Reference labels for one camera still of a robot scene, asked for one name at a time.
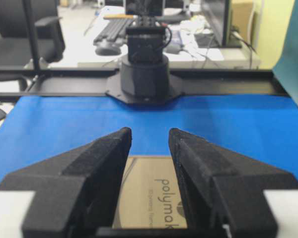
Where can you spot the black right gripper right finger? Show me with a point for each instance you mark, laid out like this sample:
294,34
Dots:
221,187

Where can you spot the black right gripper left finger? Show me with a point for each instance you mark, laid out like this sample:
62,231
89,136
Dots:
75,192

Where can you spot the brown polymaker cardboard box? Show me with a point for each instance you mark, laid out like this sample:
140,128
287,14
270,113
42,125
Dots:
149,196

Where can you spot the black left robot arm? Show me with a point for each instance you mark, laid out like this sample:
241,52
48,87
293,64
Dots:
144,71

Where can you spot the blue table mat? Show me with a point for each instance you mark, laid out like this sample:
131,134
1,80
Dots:
262,127

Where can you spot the teal backdrop board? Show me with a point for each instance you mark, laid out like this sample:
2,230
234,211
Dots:
286,69

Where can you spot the black computer mouse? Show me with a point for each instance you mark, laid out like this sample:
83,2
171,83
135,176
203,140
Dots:
107,51

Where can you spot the black office chair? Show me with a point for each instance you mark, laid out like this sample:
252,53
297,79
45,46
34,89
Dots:
14,41

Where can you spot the black keyboard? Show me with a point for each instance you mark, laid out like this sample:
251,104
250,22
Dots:
115,29

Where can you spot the black computer monitor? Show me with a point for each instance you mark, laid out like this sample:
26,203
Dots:
218,15

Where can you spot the black aluminium frame rail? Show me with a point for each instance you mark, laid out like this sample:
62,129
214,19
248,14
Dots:
183,82

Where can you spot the black vertical frame post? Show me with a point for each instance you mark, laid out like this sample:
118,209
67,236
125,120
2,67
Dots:
32,34

